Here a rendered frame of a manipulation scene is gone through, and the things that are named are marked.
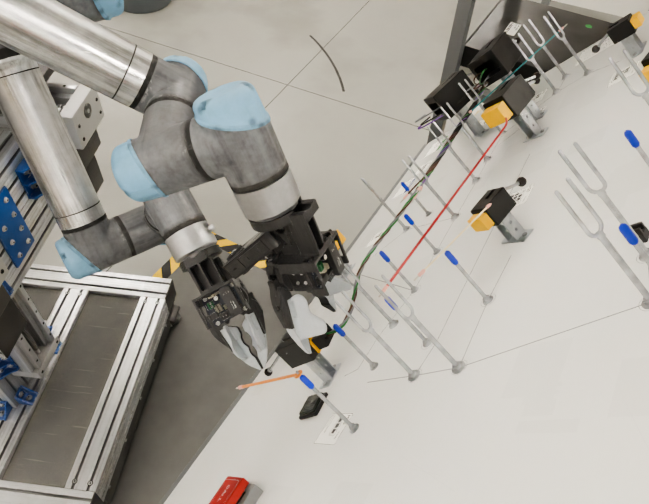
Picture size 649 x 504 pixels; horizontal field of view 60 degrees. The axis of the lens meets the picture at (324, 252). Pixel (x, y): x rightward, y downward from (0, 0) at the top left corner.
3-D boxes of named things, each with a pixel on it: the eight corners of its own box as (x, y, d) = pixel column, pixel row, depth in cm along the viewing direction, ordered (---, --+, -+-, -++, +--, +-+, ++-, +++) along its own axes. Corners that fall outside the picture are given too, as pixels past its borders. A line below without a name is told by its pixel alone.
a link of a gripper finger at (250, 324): (260, 373, 88) (231, 321, 88) (263, 367, 94) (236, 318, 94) (277, 364, 88) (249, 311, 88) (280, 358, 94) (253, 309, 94)
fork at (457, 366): (461, 374, 63) (379, 284, 59) (449, 375, 64) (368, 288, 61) (468, 360, 64) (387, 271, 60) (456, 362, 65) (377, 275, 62)
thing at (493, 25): (455, 67, 153) (461, 44, 147) (497, 13, 173) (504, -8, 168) (577, 106, 143) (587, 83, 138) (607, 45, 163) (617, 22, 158)
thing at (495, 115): (513, 113, 98) (503, 100, 98) (507, 121, 98) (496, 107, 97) (496, 121, 102) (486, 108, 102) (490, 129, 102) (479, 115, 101)
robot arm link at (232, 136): (192, 93, 67) (258, 69, 65) (231, 174, 72) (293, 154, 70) (174, 115, 60) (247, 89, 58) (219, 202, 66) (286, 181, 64)
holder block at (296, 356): (304, 349, 89) (286, 332, 88) (326, 340, 85) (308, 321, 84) (292, 369, 86) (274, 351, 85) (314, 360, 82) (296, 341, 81)
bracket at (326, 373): (331, 367, 89) (310, 345, 88) (341, 363, 87) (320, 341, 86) (320, 389, 86) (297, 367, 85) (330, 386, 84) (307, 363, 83)
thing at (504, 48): (554, 64, 130) (518, 14, 127) (531, 103, 121) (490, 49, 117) (530, 78, 136) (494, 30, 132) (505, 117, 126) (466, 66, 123)
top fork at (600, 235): (654, 311, 49) (561, 191, 46) (637, 309, 51) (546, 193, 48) (667, 295, 50) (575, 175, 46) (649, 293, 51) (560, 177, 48)
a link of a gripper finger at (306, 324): (328, 364, 73) (315, 298, 71) (290, 361, 76) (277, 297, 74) (339, 354, 76) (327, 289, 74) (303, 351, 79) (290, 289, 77)
